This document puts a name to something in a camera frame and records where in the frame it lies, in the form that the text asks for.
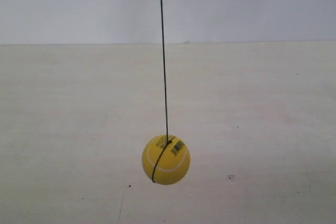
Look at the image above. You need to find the black hanging string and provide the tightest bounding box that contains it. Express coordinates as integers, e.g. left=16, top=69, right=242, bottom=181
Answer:
left=151, top=0, right=173, bottom=184

